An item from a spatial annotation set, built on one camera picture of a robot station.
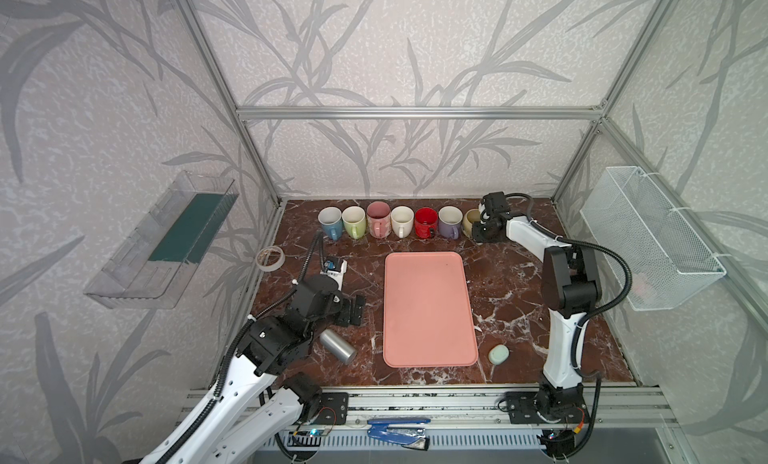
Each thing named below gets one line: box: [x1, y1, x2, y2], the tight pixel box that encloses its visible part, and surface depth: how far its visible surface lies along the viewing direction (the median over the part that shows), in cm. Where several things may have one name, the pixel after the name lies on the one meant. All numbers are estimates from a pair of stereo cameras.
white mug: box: [390, 205, 415, 239], surface depth 105 cm
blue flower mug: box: [317, 206, 343, 241], surface depth 104 cm
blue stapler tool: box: [367, 418, 431, 451], surface depth 71 cm
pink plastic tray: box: [382, 252, 479, 368], surface depth 91 cm
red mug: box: [415, 207, 439, 239], surface depth 107 cm
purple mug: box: [438, 205, 464, 240], surface depth 107 cm
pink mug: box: [366, 201, 392, 239], surface depth 104 cm
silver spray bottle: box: [320, 328, 357, 365], surface depth 83 cm
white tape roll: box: [255, 245, 285, 272], surface depth 106 cm
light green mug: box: [342, 206, 367, 240], surface depth 105 cm
